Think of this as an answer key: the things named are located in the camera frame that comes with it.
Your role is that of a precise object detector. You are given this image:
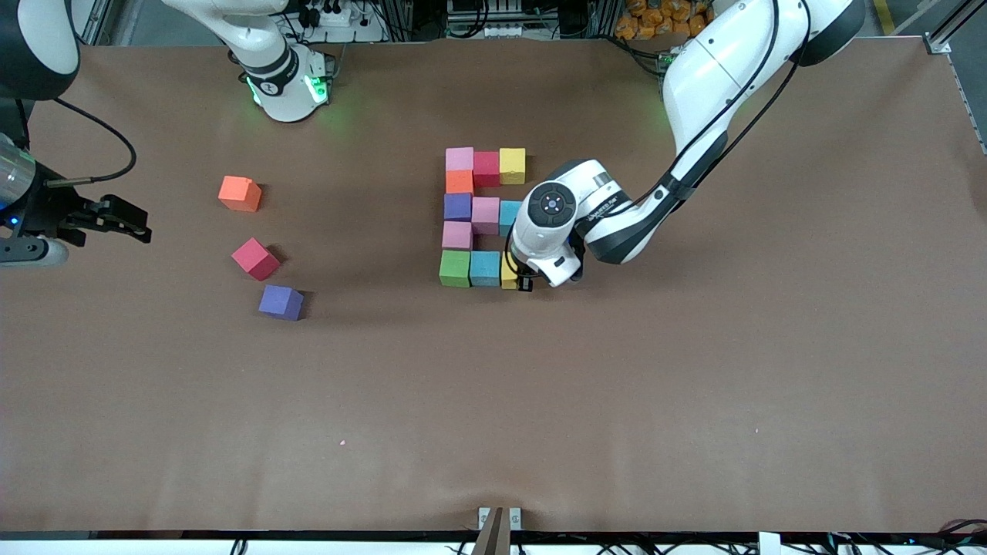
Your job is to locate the grey electronics box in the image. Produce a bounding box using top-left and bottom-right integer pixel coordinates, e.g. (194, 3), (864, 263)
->
(447, 0), (525, 39)

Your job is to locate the white power strip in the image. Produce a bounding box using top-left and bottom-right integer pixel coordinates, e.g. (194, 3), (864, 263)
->
(297, 0), (386, 43)

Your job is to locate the white table frame rail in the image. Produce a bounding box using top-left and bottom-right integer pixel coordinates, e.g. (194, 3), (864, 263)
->
(0, 532), (987, 555)

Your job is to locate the green foam cube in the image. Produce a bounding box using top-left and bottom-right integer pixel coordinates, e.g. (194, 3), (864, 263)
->
(439, 250), (473, 288)

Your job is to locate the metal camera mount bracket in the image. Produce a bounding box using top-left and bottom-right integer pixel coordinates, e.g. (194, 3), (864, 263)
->
(472, 506), (522, 555)

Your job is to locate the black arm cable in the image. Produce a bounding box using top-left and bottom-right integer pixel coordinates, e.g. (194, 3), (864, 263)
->
(617, 0), (810, 220)
(12, 94), (138, 187)

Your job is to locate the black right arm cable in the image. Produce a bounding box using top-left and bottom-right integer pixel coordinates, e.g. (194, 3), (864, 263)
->
(12, 94), (138, 187)

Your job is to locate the bag of orange items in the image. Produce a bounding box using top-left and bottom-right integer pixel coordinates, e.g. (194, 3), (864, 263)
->
(615, 0), (714, 41)

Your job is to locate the aluminium frame profile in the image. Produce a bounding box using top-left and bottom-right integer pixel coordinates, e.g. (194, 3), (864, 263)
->
(73, 0), (116, 47)
(921, 0), (987, 55)

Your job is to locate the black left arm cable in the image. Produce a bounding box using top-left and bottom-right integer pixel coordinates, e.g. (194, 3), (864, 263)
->
(617, 0), (810, 220)

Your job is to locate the red foam cube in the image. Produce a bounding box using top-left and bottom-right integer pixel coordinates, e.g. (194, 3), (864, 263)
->
(231, 237), (281, 281)
(472, 151), (502, 189)

